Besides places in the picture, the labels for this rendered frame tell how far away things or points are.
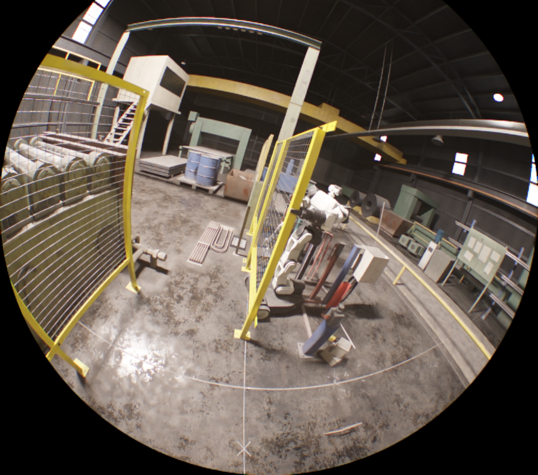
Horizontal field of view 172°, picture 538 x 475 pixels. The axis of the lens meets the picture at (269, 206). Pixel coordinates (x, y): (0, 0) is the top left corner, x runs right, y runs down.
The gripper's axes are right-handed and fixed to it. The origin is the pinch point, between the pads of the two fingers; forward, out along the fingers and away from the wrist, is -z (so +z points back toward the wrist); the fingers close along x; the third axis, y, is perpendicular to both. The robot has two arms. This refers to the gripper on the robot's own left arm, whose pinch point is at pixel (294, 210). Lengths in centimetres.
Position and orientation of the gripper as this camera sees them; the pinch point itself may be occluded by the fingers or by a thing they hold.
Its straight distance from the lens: 102.0
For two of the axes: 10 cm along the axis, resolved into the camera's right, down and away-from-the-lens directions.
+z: 9.5, 2.7, 1.4
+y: 3.0, -9.1, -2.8
